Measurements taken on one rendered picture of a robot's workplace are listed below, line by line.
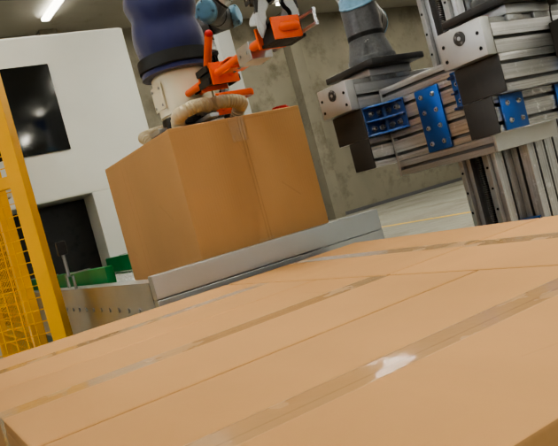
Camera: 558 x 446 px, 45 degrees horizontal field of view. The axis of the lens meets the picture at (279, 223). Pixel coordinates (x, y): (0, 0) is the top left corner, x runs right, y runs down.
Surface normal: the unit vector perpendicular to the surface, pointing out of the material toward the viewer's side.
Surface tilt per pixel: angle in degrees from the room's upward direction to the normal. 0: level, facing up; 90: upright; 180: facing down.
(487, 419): 0
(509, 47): 90
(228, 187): 90
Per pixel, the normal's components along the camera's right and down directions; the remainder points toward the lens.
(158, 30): -0.18, -0.19
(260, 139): 0.48, -0.10
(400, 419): -0.25, -0.97
